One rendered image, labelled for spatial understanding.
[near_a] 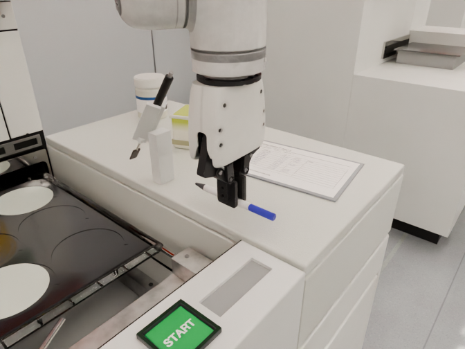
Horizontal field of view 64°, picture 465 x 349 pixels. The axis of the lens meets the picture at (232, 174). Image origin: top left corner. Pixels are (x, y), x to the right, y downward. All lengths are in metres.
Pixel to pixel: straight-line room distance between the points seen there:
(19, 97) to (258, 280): 0.60
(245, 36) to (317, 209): 0.27
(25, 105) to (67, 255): 0.36
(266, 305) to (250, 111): 0.22
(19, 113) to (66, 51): 1.73
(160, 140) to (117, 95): 2.21
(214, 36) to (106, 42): 2.30
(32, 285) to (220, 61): 0.37
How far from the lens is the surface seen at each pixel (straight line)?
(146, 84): 0.86
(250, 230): 0.49
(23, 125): 0.85
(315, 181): 0.61
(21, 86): 0.84
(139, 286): 0.60
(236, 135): 0.44
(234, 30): 0.39
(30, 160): 0.86
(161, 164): 0.59
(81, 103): 2.63
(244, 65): 0.40
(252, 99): 0.45
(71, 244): 0.62
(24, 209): 0.74
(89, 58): 2.63
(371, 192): 0.61
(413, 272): 2.05
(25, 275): 0.59
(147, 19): 0.39
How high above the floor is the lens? 1.25
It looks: 28 degrees down
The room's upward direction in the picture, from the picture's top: straight up
